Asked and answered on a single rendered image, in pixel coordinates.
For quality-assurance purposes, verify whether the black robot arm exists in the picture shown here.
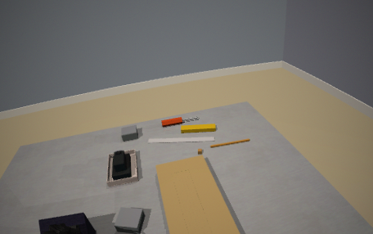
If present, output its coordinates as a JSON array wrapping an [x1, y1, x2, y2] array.
[[43, 223, 81, 234]]

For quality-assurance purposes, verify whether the orange-handled awl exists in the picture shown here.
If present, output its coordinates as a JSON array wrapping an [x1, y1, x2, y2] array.
[[161, 117, 199, 127]]

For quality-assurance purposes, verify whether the yellow rectangular bar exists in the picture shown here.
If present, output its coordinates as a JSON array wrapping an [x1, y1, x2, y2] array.
[[181, 124, 216, 133]]

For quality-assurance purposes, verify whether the white flat bar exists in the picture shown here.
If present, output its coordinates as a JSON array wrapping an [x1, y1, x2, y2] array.
[[148, 137, 215, 143]]

